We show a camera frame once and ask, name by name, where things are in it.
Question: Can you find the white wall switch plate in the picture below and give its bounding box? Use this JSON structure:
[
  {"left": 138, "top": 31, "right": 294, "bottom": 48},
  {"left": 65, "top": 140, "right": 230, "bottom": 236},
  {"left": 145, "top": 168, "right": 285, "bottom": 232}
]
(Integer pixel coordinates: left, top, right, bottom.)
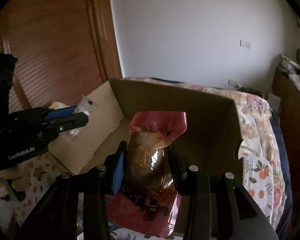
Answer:
[{"left": 240, "top": 40, "right": 251, "bottom": 50}]

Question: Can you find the brown cardboard box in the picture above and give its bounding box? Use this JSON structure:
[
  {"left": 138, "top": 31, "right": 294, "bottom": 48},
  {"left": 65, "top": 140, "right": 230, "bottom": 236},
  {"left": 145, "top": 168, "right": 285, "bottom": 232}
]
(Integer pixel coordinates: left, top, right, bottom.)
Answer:
[{"left": 47, "top": 78, "right": 245, "bottom": 235}]

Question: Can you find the wooden sideboard cabinet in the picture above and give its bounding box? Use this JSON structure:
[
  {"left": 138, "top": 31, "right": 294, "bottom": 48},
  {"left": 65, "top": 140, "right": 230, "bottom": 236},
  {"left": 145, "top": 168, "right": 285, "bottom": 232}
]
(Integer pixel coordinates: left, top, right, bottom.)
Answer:
[{"left": 271, "top": 67, "right": 300, "bottom": 170}]

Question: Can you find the wooden wardrobe door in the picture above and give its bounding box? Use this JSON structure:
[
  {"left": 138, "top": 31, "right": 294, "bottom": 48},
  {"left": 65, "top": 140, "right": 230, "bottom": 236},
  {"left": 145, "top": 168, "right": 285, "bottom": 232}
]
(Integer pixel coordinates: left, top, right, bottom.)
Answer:
[{"left": 0, "top": 0, "right": 122, "bottom": 112}]

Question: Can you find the yellow plush toy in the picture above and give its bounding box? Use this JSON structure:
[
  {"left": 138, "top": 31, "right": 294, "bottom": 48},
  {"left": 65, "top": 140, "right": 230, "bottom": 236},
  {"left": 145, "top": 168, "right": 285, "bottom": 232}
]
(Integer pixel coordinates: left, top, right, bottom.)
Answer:
[{"left": 49, "top": 102, "right": 69, "bottom": 110}]

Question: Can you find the floral bed quilt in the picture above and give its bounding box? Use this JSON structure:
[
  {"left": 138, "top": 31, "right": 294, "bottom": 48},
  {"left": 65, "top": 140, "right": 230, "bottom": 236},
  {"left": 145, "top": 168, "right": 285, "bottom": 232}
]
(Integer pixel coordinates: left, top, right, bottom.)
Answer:
[{"left": 131, "top": 77, "right": 293, "bottom": 239}]

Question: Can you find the silver white snack pouch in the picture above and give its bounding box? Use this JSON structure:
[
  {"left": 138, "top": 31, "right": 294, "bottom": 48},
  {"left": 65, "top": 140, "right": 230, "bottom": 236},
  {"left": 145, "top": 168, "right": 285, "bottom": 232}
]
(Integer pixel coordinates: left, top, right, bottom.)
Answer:
[{"left": 68, "top": 95, "right": 97, "bottom": 140}]

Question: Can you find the dark red snack pouch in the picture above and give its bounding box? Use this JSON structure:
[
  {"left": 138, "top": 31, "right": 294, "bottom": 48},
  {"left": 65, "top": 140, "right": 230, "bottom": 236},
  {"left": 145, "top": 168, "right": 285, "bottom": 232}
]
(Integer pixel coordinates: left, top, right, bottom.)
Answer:
[{"left": 107, "top": 111, "right": 187, "bottom": 238}]

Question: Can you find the orange-print white tablecloth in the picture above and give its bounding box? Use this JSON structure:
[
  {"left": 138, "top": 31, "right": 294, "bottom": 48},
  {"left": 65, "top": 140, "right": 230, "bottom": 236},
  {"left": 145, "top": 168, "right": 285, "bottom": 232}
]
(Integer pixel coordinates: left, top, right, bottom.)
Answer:
[{"left": 19, "top": 149, "right": 277, "bottom": 239}]

